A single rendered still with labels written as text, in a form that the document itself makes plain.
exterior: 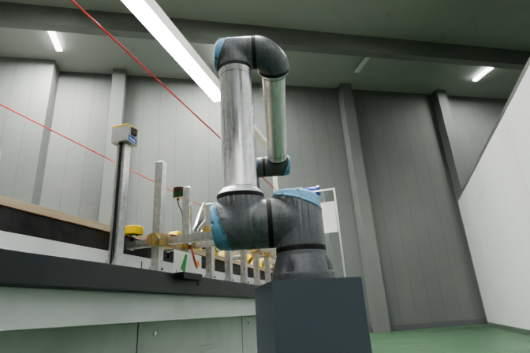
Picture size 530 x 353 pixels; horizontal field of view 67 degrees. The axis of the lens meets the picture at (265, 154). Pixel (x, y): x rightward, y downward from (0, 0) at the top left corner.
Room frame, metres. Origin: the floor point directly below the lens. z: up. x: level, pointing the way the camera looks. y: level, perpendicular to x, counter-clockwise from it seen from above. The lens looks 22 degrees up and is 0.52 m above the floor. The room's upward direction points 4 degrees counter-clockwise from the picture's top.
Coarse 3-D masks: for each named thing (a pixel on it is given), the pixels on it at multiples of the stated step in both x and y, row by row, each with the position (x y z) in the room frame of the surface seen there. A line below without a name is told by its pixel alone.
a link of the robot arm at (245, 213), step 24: (216, 48) 1.13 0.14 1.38; (240, 48) 1.13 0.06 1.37; (240, 72) 1.14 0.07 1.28; (240, 96) 1.15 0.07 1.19; (240, 120) 1.15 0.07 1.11; (240, 144) 1.16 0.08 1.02; (240, 168) 1.16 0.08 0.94; (240, 192) 1.15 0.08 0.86; (216, 216) 1.15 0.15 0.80; (240, 216) 1.15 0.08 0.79; (264, 216) 1.15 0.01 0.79; (216, 240) 1.18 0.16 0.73; (240, 240) 1.18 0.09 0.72; (264, 240) 1.18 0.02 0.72
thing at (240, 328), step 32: (0, 224) 1.17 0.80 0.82; (32, 224) 1.28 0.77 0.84; (64, 224) 1.40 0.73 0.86; (64, 256) 1.42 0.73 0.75; (96, 256) 1.58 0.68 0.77; (128, 256) 1.77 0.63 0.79; (192, 320) 2.36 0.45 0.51; (224, 320) 2.78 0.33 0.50; (0, 352) 1.24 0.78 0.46; (32, 352) 1.35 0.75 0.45; (64, 352) 1.47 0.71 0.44; (96, 352) 1.63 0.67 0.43; (128, 352) 1.81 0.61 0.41; (160, 352) 2.05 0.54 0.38; (192, 352) 2.36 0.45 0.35; (224, 352) 2.77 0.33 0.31; (256, 352) 3.37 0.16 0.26
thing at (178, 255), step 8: (176, 256) 1.73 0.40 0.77; (184, 256) 1.79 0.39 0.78; (192, 256) 1.87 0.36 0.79; (200, 256) 1.95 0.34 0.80; (176, 264) 1.73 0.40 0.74; (192, 264) 1.87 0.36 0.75; (200, 264) 1.95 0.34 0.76; (176, 272) 1.73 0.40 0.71; (192, 272) 1.88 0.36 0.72; (200, 272) 1.95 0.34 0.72
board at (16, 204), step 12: (0, 204) 1.14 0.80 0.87; (12, 204) 1.18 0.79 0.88; (24, 204) 1.22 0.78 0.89; (48, 216) 1.32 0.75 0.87; (60, 216) 1.37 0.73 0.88; (72, 216) 1.42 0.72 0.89; (96, 228) 1.55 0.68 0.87; (108, 228) 1.62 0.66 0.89; (204, 252) 2.48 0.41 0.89; (240, 264) 3.06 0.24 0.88
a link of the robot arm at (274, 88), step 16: (256, 48) 1.14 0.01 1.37; (272, 48) 1.15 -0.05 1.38; (256, 64) 1.18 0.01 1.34; (272, 64) 1.18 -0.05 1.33; (288, 64) 1.22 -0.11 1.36; (272, 80) 1.25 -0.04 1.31; (272, 96) 1.32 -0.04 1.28; (272, 112) 1.38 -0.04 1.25; (272, 128) 1.46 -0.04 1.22; (272, 144) 1.54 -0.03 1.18; (272, 160) 1.62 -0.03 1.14; (288, 160) 1.65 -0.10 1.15
